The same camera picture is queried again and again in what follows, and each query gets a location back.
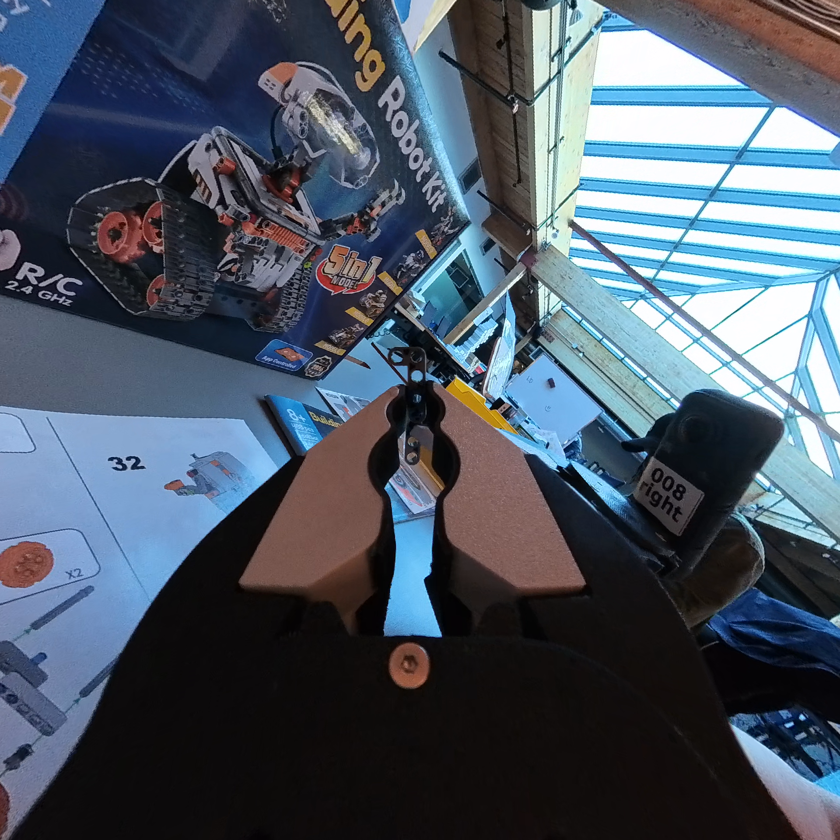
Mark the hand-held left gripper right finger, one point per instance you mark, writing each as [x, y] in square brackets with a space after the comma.
[505, 518]

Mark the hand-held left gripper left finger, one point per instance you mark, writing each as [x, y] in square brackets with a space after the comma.
[321, 525]

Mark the dark grey technic beam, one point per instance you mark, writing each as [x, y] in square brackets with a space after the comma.
[413, 367]

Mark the grey desk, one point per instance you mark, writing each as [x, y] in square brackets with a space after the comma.
[98, 354]

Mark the yellow plastic bin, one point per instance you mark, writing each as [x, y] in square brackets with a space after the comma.
[479, 400]

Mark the orange white booklet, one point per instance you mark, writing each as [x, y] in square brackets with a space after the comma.
[341, 401]

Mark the whiteboard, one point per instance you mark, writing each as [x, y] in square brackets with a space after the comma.
[558, 400]

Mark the white poster board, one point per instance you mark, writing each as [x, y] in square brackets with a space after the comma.
[502, 354]

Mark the dark blue cloth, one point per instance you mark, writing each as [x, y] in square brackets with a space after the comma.
[774, 649]

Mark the open instruction booklet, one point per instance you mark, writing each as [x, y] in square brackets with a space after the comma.
[98, 499]

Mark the blue robot kit box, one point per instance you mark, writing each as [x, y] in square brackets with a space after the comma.
[164, 131]

